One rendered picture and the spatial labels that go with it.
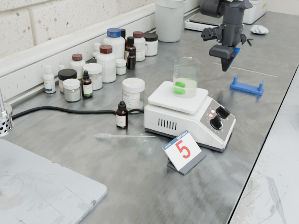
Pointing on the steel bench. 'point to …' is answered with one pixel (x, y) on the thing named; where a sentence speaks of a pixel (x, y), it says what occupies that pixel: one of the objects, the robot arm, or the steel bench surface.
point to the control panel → (227, 122)
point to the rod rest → (247, 87)
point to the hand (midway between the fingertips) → (226, 60)
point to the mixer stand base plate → (42, 189)
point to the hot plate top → (166, 86)
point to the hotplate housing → (183, 125)
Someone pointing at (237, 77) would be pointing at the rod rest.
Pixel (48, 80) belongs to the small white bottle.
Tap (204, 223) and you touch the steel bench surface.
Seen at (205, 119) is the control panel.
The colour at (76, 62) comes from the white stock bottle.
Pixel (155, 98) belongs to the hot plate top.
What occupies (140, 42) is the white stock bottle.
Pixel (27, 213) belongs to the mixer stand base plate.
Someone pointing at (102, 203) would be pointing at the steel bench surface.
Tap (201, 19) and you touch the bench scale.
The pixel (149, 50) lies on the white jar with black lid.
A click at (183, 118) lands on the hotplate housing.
